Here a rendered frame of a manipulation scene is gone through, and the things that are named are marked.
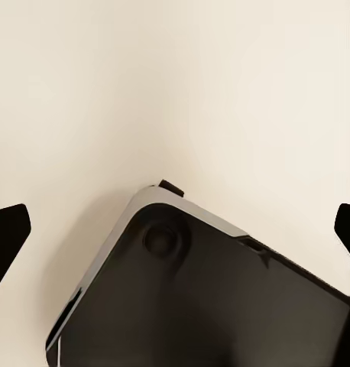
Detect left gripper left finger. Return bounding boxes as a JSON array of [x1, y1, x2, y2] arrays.
[[0, 203, 31, 282]]

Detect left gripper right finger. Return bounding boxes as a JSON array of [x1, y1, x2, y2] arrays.
[[334, 203, 350, 254]]

